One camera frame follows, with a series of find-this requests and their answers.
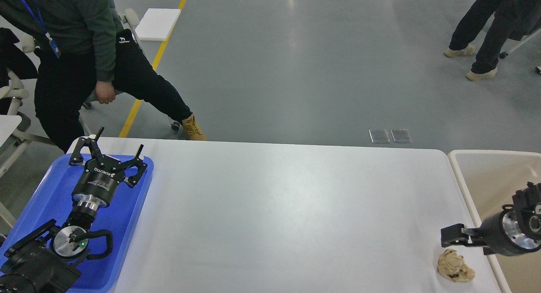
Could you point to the metal floor plate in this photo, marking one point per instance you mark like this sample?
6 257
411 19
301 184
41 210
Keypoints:
379 136
401 136

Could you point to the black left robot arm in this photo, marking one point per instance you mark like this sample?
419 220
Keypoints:
74 233

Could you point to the beige plastic bin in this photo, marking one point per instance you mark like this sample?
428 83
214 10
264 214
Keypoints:
488 179

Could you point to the white foam board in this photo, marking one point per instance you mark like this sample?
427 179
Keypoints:
157 24

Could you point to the person in black trousers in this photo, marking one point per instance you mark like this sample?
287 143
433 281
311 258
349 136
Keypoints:
508 15

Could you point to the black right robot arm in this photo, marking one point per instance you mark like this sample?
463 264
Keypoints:
527 206

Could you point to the blue plastic tray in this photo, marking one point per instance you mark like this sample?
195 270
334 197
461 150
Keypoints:
52 200

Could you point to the blue id badge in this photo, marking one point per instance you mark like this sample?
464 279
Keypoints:
54 46

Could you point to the right metal floor plate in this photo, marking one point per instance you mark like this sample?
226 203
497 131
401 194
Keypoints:
401 136

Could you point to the white office chair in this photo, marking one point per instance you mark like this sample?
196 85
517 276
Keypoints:
15 67

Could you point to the left metal floor plate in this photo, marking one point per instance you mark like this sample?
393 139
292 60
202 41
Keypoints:
379 136

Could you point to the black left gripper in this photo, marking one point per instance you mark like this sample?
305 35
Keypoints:
98 179

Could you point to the person in green sweater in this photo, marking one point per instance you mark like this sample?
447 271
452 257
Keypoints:
94 47

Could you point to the beige paper ball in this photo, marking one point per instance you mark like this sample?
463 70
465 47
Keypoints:
452 266

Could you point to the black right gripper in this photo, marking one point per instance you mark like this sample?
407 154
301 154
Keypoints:
498 234

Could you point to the seated person's hand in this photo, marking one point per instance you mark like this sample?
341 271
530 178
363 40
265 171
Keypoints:
105 92

